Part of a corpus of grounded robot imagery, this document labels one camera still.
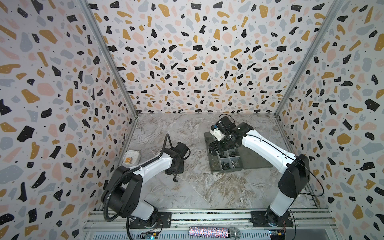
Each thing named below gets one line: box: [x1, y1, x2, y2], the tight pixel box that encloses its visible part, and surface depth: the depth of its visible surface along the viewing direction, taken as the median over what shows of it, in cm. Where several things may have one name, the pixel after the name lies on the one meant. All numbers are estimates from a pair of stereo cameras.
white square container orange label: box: [122, 150, 142, 168], surface depth 94 cm
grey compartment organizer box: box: [204, 132, 274, 174], surface depth 94 cm
